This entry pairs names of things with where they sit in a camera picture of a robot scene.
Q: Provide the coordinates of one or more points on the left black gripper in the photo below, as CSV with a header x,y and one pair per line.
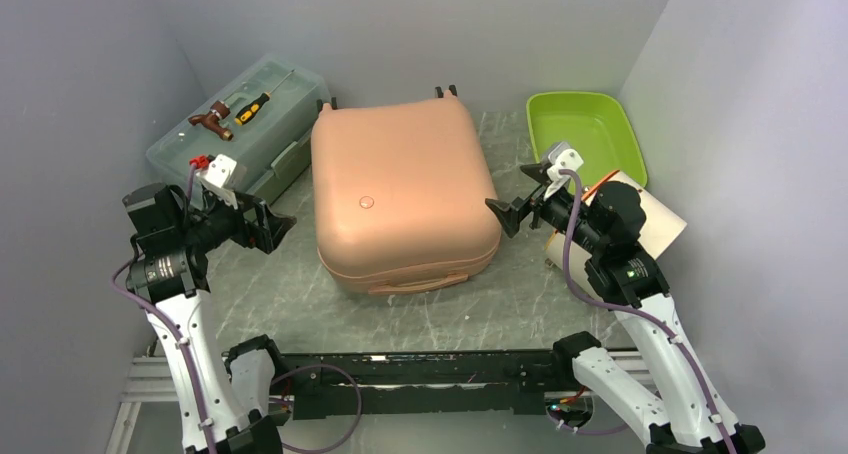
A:
x,y
270,227

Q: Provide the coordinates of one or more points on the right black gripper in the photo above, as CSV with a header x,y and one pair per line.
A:
x,y
508,213

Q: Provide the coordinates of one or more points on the pink hard-shell suitcase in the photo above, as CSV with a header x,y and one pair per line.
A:
x,y
400,196

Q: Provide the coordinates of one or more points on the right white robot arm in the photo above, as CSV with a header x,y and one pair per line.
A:
x,y
605,265

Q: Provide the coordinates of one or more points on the translucent plastic toolbox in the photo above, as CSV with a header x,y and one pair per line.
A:
x,y
272,151

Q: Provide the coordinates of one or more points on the green plastic tray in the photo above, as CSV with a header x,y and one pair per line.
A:
x,y
594,124

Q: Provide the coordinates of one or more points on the yellow black screwdriver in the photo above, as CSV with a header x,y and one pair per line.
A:
x,y
250,111

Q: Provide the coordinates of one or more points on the brown brass faucet valve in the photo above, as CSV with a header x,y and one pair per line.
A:
x,y
212,120

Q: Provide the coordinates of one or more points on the cream appliance with orange rim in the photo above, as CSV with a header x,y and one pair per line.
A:
x,y
661,228

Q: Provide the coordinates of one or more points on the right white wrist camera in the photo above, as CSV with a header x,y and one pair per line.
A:
x,y
558,157

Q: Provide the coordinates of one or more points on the aluminium frame profile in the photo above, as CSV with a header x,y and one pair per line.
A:
x,y
148,381

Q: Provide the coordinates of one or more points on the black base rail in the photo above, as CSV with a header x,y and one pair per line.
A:
x,y
521,382

